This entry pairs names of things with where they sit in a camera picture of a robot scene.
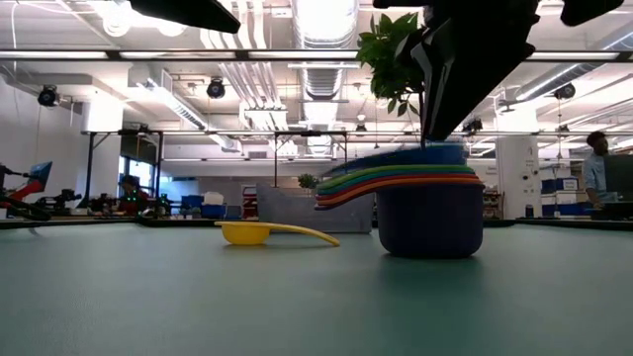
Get teal measuring cup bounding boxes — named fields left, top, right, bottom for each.
left=316, top=169, right=480, bottom=199

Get black computer monitor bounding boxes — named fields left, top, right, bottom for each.
left=590, top=154, right=633, bottom=222

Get blue tilted monitor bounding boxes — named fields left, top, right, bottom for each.
left=28, top=160, right=53, bottom=194

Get black rig frame with monitor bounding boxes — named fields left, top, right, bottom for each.
left=81, top=128, right=165, bottom=215

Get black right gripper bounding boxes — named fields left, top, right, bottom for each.
left=373, top=0, right=627, bottom=142

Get blue storage crates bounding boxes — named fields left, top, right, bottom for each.
left=540, top=176, right=581, bottom=218

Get purple measuring cup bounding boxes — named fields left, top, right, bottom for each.
left=314, top=181, right=486, bottom=260

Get yellow measuring cup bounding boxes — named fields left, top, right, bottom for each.
left=214, top=221, right=341, bottom=248

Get red cart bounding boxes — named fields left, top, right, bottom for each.
left=240, top=185, right=258, bottom=220

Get green table mat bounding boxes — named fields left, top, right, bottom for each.
left=0, top=224, right=633, bottom=356

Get blue measuring cup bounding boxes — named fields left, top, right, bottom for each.
left=323, top=142, right=469, bottom=177

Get black ceiling camera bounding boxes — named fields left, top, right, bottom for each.
left=553, top=82, right=578, bottom=102
left=206, top=78, right=227, bottom=100
left=37, top=86, right=60, bottom=108

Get ribbed silver ceiling duct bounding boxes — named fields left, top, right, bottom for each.
left=290, top=0, right=358, bottom=155

